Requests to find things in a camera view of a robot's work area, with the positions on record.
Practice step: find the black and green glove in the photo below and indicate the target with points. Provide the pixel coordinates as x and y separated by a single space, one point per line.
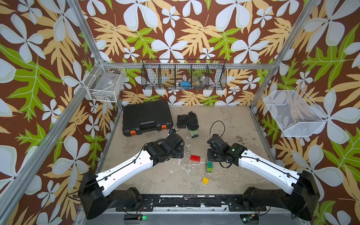
192 125

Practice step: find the blue object in basket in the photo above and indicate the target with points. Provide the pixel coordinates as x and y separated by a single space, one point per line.
185 85

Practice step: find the small black box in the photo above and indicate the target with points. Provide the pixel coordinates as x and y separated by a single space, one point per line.
181 121

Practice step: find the black plastic tool case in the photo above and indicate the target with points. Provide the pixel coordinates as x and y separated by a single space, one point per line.
146 117

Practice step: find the white mesh basket right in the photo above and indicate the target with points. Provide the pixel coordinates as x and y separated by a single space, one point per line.
295 113

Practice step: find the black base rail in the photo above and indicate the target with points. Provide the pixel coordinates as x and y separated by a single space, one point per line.
232 203

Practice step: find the red 2x4 lego brick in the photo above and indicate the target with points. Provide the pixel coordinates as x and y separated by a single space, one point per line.
195 158

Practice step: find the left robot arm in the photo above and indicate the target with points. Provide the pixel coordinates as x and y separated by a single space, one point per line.
99 192

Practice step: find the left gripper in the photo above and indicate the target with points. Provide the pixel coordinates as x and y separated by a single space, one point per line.
180 151

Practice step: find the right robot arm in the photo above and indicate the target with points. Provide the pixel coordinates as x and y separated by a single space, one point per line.
297 191

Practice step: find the white wire basket left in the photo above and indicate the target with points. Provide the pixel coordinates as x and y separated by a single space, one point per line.
104 82

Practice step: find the yellow lego brick lower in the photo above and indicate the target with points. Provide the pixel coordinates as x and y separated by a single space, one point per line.
205 180

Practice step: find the lime lego brick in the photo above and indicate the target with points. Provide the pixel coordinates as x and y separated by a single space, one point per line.
209 169

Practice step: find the dark green 2x4 lego brick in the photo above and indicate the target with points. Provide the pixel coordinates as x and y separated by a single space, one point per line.
209 164

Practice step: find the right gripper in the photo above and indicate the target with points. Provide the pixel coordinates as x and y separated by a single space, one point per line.
209 151

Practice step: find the black wire basket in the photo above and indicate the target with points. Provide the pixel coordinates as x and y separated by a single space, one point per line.
203 74

